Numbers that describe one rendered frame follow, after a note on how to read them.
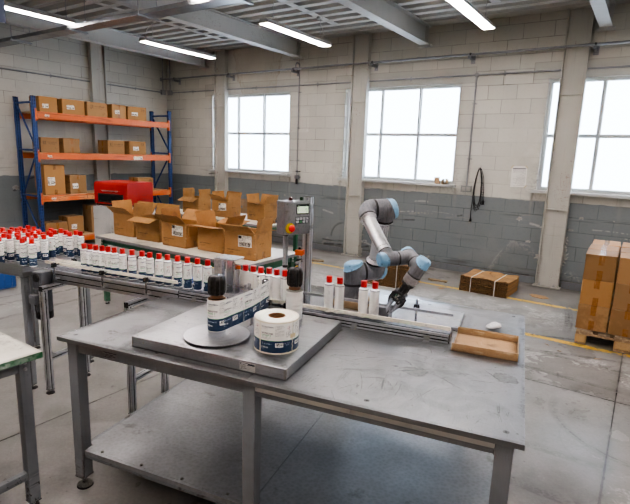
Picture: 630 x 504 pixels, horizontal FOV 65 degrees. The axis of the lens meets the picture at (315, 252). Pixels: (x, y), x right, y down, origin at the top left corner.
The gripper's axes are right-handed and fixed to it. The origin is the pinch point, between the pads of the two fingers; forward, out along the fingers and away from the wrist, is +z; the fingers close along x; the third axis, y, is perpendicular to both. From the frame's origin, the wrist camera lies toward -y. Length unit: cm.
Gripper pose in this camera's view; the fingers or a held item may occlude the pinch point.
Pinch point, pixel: (388, 311)
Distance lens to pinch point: 266.0
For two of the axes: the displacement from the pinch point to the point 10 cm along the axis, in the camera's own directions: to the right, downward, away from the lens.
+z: -4.9, 8.0, 3.5
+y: -3.8, 1.6, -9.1
